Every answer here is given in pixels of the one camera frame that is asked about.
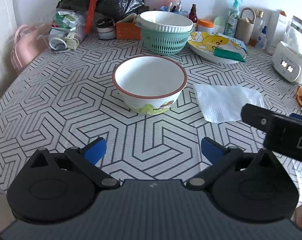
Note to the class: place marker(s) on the cream plastic clip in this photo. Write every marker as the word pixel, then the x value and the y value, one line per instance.
pixel 72 42

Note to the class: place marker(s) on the clear plastic bag of packets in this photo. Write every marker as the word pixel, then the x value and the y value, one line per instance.
pixel 63 27

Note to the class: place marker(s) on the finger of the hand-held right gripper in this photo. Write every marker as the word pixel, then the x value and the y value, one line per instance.
pixel 256 116
pixel 301 118

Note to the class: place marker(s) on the white jar with orange lid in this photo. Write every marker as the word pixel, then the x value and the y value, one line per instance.
pixel 205 26

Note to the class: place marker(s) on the yellow cartoon plate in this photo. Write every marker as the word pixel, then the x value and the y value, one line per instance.
pixel 206 43

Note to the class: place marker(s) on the teal plastic colander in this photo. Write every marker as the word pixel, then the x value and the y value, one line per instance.
pixel 163 43

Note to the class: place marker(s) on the white electric appliance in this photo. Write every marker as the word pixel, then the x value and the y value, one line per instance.
pixel 286 65

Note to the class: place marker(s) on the geometric patterned tablecloth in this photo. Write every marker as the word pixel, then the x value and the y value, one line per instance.
pixel 65 105

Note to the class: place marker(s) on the clear plastic pouch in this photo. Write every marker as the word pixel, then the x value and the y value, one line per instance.
pixel 299 35

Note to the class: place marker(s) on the round black and white jar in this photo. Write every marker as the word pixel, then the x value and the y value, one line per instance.
pixel 105 30

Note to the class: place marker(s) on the white bowl with brown rim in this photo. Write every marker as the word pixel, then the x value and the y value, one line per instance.
pixel 151 80

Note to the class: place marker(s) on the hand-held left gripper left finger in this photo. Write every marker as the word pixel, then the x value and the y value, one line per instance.
pixel 94 151

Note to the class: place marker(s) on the green and white deodorant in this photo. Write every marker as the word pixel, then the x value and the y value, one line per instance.
pixel 219 23

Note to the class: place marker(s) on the teal spray bottle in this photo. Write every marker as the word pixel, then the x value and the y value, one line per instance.
pixel 232 20

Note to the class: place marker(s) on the small bottle with blue label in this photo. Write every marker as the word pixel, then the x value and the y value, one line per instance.
pixel 263 40

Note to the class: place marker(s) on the pink backpack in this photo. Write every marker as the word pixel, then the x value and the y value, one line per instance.
pixel 25 47

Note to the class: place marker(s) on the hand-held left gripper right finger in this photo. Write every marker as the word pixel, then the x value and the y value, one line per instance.
pixel 211 150

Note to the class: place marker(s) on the white carton box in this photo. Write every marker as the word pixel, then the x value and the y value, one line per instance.
pixel 277 30

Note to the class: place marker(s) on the orange cardboard box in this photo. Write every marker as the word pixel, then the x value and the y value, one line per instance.
pixel 127 31

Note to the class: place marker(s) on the red plastic bag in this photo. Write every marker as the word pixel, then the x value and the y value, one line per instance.
pixel 92 10

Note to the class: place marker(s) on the blue container with pens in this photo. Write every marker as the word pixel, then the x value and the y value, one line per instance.
pixel 181 12

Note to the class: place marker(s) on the clear bottle with gold cap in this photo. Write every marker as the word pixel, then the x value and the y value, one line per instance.
pixel 259 22

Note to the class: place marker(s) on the brown dropper bottle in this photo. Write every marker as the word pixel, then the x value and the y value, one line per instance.
pixel 193 16

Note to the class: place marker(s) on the green scouring pad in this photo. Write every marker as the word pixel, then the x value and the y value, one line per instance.
pixel 228 55

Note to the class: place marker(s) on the white paper towel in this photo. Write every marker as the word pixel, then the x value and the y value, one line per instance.
pixel 223 100

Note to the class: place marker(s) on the white ribbed bowl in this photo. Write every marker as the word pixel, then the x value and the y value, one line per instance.
pixel 166 20

